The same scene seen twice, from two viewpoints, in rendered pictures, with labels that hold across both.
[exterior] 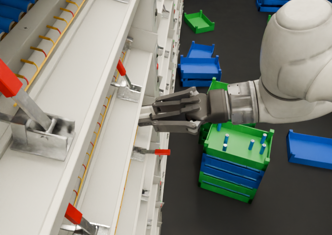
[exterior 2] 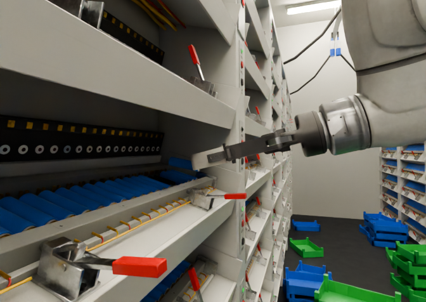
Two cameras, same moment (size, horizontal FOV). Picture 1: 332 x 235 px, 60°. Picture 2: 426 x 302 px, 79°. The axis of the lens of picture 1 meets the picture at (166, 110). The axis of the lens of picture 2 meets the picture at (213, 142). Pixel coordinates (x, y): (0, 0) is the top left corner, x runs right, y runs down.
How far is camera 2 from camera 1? 47 cm
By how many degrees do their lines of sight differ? 48
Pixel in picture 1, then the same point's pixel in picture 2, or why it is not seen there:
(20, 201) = not seen: outside the picture
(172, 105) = not seen: hidden behind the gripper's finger
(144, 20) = (229, 77)
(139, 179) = (194, 219)
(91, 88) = not seen: outside the picture
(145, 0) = (231, 56)
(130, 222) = (158, 241)
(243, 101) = (340, 103)
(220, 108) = (310, 118)
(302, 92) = (404, 2)
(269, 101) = (374, 87)
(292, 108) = (411, 84)
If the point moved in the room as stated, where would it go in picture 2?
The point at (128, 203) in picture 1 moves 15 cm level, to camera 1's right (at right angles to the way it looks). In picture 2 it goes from (167, 227) to (290, 236)
